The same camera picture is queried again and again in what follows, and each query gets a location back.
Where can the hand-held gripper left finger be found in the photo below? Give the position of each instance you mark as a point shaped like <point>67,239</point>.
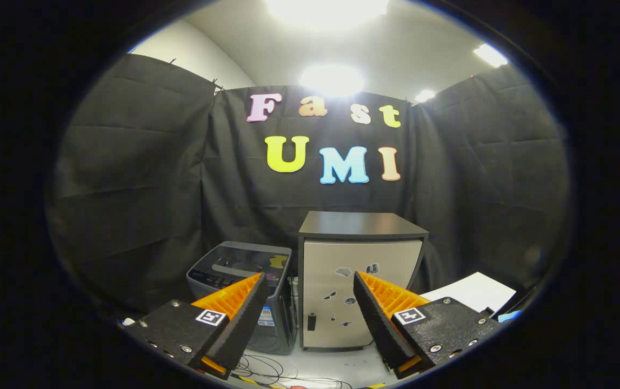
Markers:
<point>242,321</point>

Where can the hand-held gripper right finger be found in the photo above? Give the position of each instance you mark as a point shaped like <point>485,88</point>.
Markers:
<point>377,324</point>

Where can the grey washing machine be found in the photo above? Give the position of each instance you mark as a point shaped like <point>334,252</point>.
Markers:
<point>272,340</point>

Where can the dark cabinet with beige door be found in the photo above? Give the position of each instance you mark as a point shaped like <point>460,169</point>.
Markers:
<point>331,254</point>

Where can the white board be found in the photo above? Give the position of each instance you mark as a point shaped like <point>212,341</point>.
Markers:
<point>477,292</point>

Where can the black backdrop cloth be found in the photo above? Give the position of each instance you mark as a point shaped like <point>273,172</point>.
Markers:
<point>126,178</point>

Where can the small round ceiling light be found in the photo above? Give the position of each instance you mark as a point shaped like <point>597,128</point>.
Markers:
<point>425,96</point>

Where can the rectangular ceiling light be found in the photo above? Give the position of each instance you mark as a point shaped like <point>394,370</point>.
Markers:
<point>491,55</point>

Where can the large round ceiling light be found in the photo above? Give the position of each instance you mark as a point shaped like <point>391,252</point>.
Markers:
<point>328,9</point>

